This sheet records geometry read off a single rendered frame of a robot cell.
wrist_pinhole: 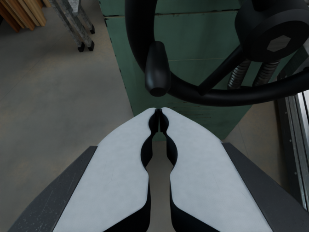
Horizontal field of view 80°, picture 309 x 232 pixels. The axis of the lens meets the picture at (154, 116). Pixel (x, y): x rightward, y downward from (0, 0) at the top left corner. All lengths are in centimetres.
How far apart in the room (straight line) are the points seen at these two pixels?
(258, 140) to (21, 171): 123
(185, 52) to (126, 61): 15
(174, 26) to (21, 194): 102
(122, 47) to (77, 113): 78
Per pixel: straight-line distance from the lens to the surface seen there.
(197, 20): 43
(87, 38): 144
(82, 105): 120
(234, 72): 37
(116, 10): 41
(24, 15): 183
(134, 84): 56
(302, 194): 95
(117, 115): 109
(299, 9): 21
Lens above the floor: 94
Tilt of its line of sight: 62 degrees down
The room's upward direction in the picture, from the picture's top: 5 degrees counter-clockwise
